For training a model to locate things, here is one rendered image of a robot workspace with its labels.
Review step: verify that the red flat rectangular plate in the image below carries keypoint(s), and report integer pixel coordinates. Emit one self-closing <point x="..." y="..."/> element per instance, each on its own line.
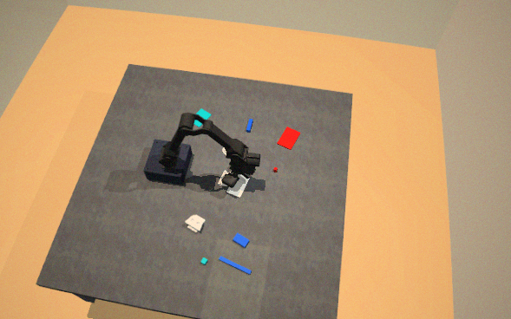
<point x="288" y="138"/>

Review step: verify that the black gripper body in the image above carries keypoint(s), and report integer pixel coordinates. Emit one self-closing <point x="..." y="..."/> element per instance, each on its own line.
<point x="231" y="180"/>

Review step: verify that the blue flat bar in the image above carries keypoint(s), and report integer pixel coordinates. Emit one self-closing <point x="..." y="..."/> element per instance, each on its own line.
<point x="239" y="267"/>

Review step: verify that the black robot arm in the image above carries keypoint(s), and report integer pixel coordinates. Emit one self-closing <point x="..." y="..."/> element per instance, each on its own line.
<point x="236" y="150"/>

